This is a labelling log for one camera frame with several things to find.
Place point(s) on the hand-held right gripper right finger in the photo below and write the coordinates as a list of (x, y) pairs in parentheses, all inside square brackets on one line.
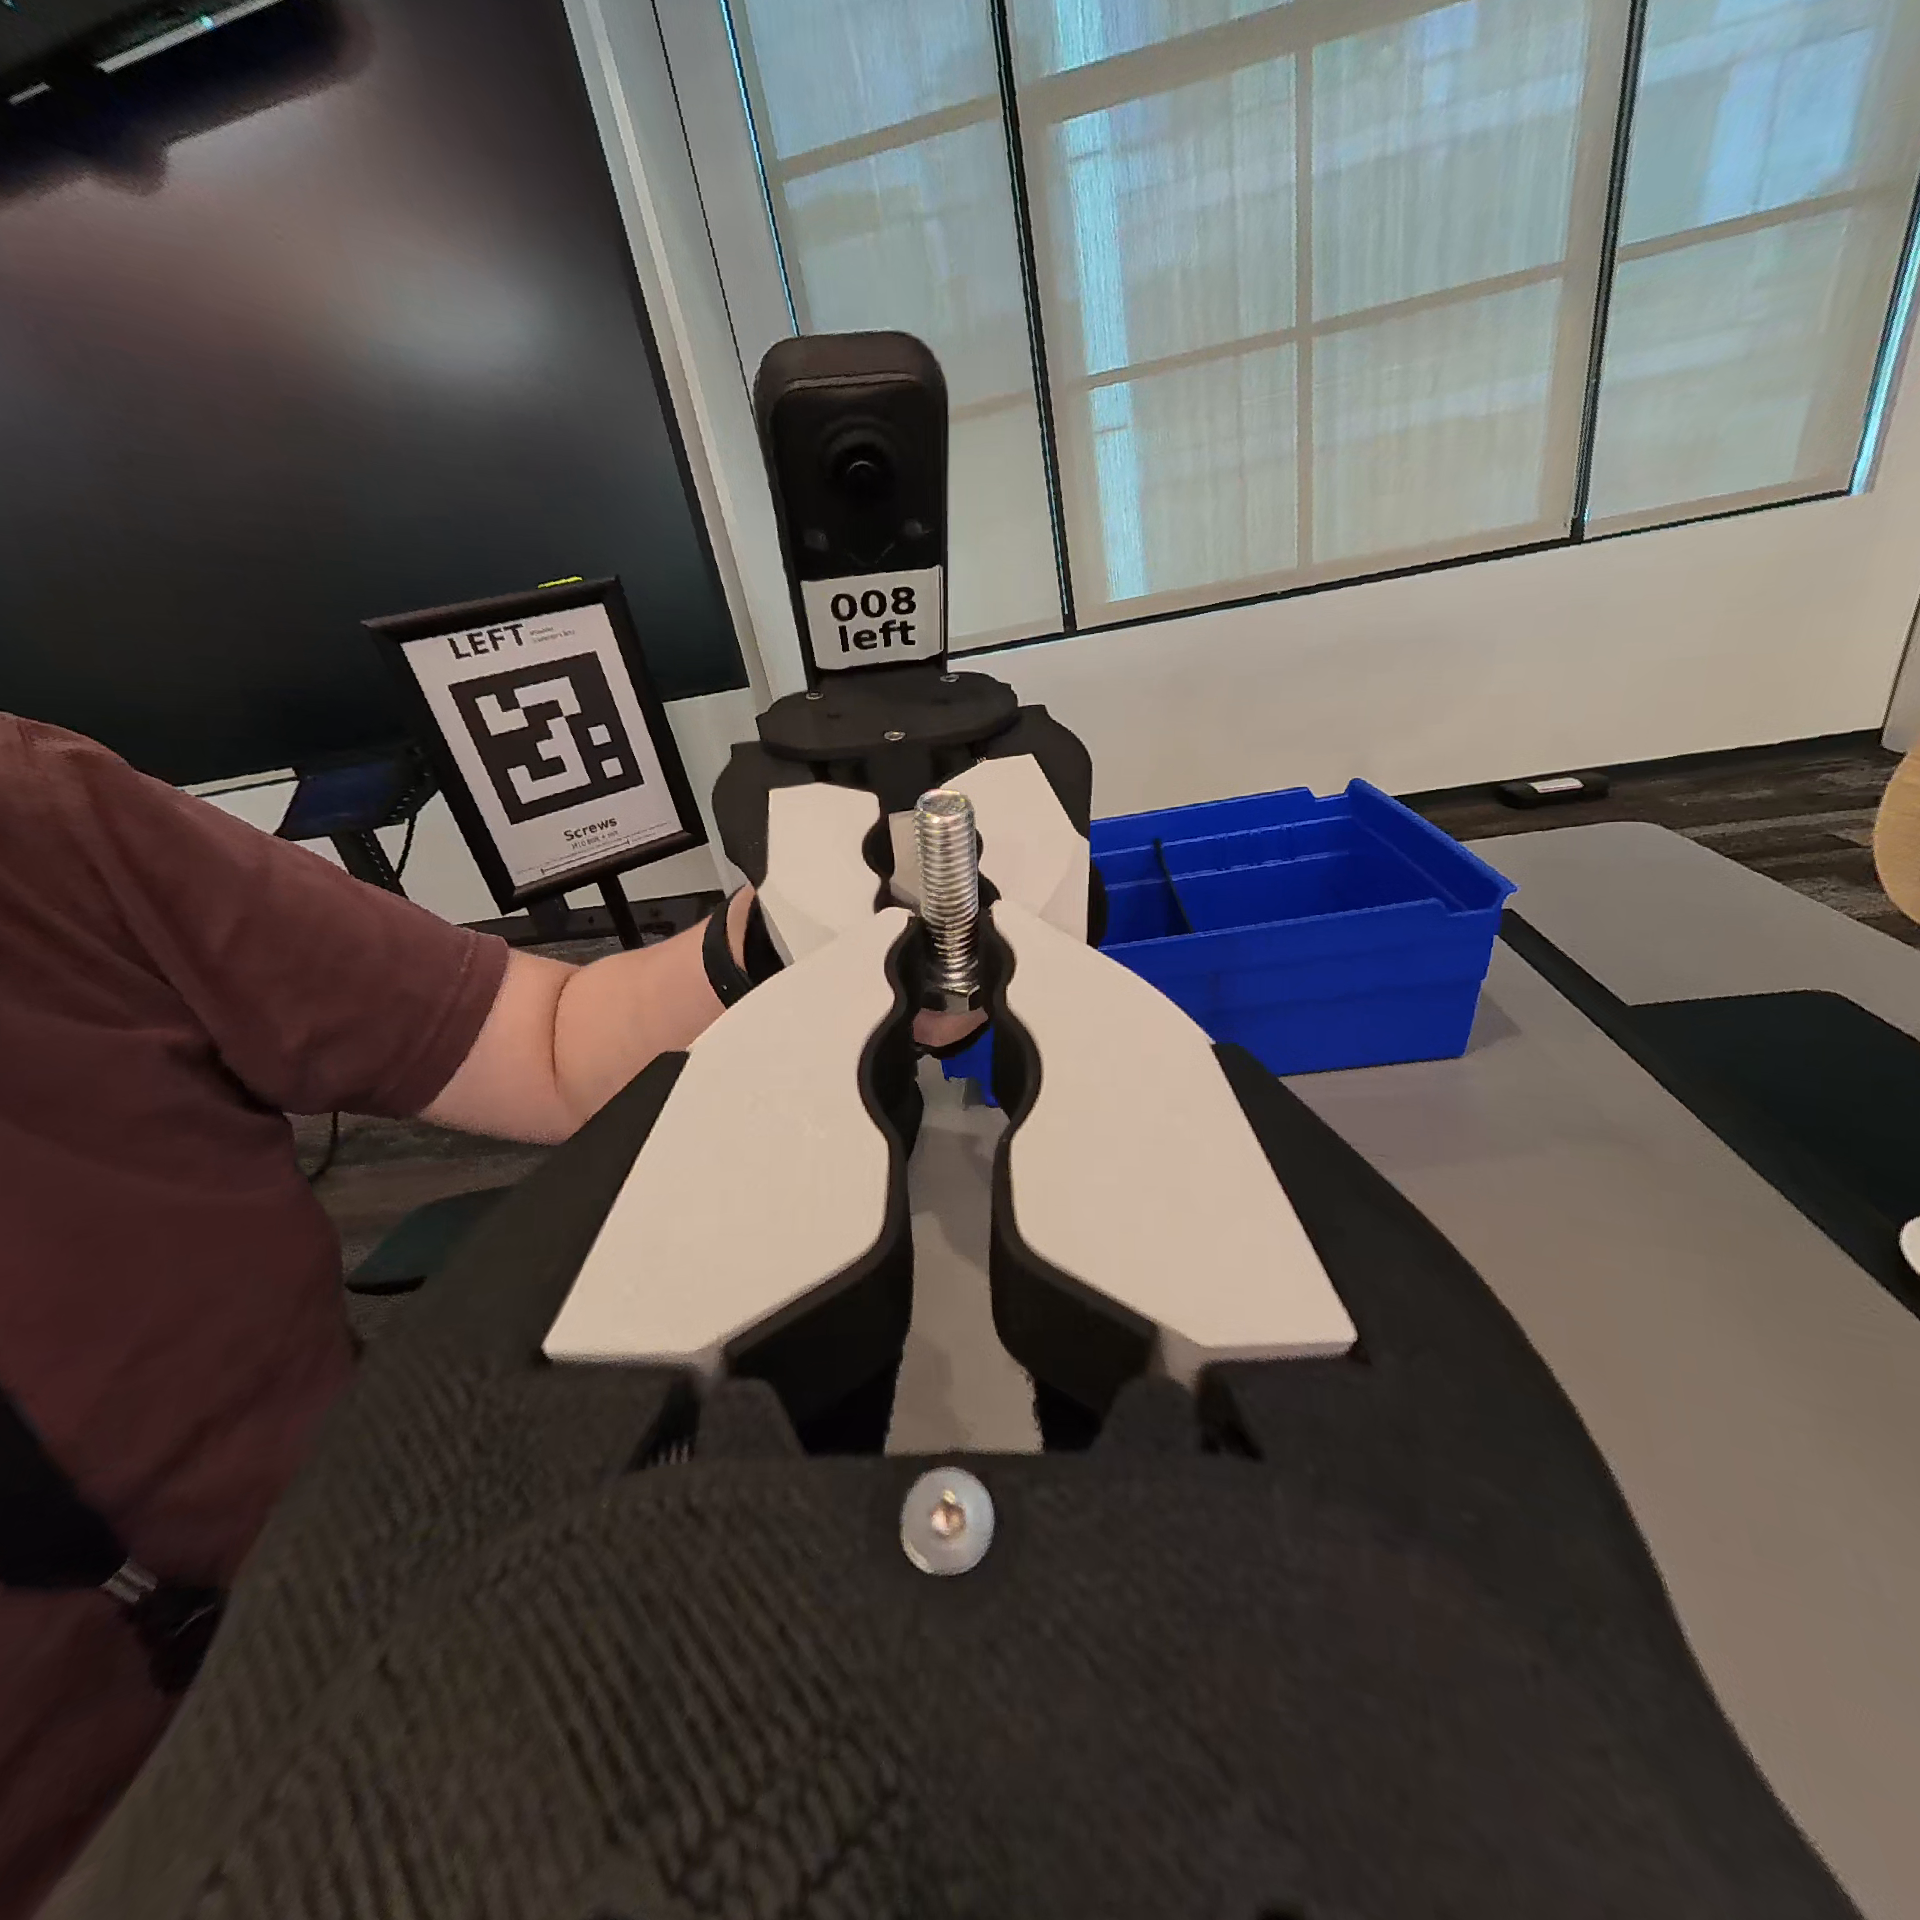
[(1170, 1187)]

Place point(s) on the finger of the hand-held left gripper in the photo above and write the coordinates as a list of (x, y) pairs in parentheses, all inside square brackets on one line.
[(1036, 857), (818, 868)]

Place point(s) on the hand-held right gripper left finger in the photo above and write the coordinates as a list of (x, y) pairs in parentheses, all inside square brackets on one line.
[(737, 1187)]

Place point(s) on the steel hex bolt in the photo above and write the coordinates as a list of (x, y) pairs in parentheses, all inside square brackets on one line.
[(945, 885)]

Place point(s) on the blue plastic bin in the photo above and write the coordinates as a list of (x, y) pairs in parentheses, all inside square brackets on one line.
[(1322, 973)]

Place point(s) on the person's left forearm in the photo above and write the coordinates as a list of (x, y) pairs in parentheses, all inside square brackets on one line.
[(599, 1036)]

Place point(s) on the person's left hand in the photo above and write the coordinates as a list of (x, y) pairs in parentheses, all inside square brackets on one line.
[(947, 1034)]

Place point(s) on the black wrist watch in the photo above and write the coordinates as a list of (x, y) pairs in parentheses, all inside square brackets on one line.
[(729, 952)]

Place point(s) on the black easel stand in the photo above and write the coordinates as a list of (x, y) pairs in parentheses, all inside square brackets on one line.
[(616, 914)]

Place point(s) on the black framed tag sign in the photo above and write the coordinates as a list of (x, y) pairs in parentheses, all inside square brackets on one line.
[(540, 750)]

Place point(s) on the dark office chair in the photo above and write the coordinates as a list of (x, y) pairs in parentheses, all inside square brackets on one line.
[(418, 1245)]

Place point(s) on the small black floor device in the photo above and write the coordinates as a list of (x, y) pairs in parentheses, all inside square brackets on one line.
[(1553, 788)]

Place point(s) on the white framed window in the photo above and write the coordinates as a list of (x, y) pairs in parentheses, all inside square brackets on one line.
[(1351, 300)]

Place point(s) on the wooden backing board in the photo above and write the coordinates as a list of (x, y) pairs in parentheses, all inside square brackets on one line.
[(1903, 840)]

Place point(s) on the large black wall screen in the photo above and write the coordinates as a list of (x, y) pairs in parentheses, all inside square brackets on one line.
[(302, 450)]

